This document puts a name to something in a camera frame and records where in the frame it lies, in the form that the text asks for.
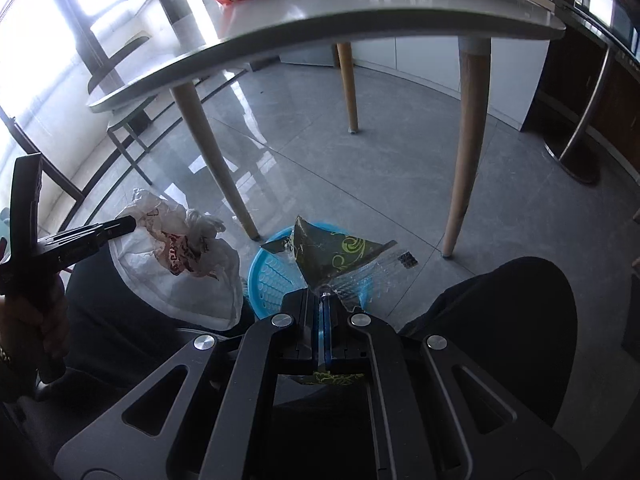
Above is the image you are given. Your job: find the green patterned clear wrapper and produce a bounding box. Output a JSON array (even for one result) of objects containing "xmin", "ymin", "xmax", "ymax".
[{"xmin": 261, "ymin": 218, "xmax": 419, "ymax": 386}]

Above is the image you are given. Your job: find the white red-printed plastic bag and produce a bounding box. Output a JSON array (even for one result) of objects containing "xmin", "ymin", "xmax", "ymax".
[{"xmin": 110, "ymin": 188, "xmax": 244, "ymax": 332}]

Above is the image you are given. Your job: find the person's left hand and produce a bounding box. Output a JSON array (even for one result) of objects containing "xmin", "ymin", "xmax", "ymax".
[{"xmin": 1, "ymin": 274, "xmax": 70, "ymax": 389}]

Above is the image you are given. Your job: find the blue plastic waste basket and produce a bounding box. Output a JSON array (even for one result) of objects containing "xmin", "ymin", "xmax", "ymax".
[{"xmin": 246, "ymin": 222, "xmax": 373, "ymax": 320}]

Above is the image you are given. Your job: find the dark green chair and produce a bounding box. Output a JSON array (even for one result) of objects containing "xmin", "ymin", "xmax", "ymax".
[{"xmin": 87, "ymin": 32, "xmax": 155, "ymax": 185}]

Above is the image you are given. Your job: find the round white table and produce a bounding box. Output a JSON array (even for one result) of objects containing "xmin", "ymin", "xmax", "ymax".
[{"xmin": 89, "ymin": 0, "xmax": 565, "ymax": 257}]

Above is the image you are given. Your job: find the dark bar table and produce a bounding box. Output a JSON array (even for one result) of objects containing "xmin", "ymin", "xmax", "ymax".
[{"xmin": 523, "ymin": 4, "xmax": 639, "ymax": 185}]

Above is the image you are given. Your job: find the white microwave on bar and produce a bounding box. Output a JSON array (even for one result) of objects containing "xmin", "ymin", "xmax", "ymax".
[{"xmin": 574, "ymin": 0, "xmax": 639, "ymax": 58}]

